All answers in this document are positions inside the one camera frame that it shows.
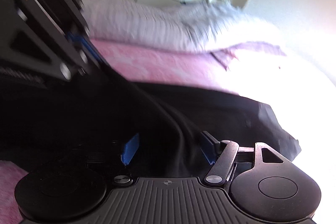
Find grey striped quilt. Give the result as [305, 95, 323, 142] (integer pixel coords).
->
[82, 0, 247, 53]

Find black trousers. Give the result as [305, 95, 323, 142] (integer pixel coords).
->
[1, 68, 301, 177]

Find pink rose bedsheet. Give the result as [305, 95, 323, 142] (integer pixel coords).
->
[0, 40, 289, 224]

